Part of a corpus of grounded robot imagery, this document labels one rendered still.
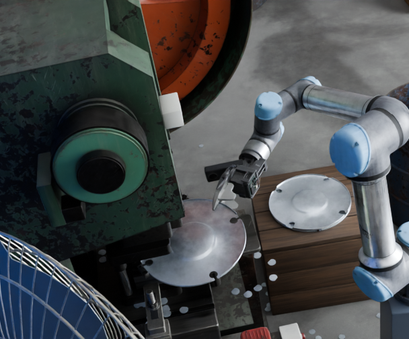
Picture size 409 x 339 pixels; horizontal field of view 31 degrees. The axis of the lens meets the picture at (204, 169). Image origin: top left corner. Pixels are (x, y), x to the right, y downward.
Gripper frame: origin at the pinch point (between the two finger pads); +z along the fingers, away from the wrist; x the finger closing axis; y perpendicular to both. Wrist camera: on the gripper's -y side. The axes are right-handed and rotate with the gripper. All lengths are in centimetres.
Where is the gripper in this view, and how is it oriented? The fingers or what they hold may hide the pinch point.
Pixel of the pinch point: (213, 206)
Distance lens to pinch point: 203.6
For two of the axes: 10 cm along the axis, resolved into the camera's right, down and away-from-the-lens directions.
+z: -4.7, 6.8, -5.6
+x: 1.9, 7.0, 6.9
